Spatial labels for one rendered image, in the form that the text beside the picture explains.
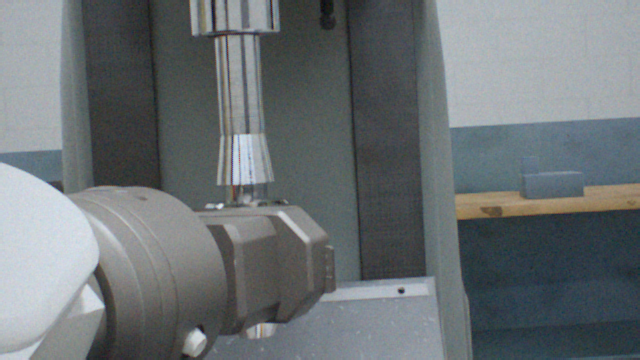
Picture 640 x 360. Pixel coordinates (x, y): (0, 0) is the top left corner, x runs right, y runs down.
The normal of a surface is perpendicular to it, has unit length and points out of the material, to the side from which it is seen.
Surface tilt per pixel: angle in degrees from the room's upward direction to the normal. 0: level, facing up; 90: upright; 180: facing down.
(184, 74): 90
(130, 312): 89
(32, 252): 36
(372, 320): 64
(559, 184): 90
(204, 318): 104
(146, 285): 77
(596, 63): 90
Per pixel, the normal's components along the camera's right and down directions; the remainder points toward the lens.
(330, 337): 0.03, -0.41
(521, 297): 0.04, 0.05
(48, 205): 0.51, -0.82
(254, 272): 0.92, -0.03
